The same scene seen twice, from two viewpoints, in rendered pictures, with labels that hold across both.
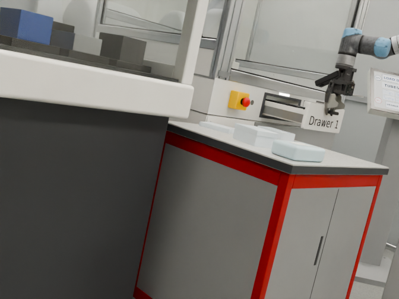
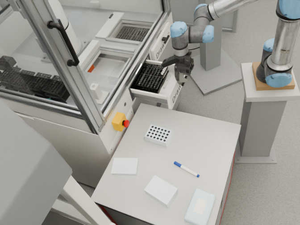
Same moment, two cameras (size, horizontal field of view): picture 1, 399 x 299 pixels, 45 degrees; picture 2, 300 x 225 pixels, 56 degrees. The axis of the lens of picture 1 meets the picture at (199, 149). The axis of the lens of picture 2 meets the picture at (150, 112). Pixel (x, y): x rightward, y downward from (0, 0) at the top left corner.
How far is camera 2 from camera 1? 1.50 m
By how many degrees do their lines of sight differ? 43
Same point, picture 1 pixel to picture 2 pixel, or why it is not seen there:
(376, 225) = (212, 48)
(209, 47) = (79, 118)
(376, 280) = (223, 85)
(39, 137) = not seen: outside the picture
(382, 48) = (210, 40)
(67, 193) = not seen: outside the picture
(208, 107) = (105, 147)
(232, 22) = (86, 100)
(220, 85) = (104, 131)
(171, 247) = not seen: outside the picture
